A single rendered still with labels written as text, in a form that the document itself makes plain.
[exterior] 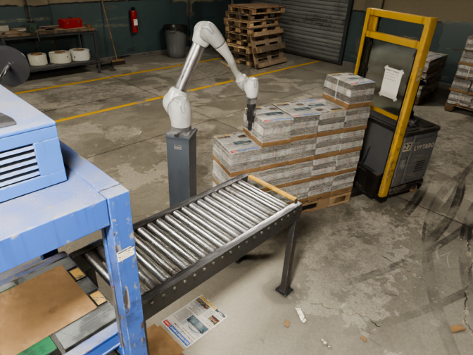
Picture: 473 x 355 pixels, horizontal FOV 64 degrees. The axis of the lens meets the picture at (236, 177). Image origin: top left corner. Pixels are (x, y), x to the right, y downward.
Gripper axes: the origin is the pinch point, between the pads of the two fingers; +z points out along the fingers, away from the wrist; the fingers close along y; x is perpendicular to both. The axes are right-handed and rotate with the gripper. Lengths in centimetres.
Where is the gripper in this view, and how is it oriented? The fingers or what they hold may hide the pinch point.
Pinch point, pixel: (249, 125)
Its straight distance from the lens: 327.3
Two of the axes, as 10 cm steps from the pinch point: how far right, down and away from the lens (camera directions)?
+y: -4.4, -4.6, 7.7
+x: -9.0, 1.8, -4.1
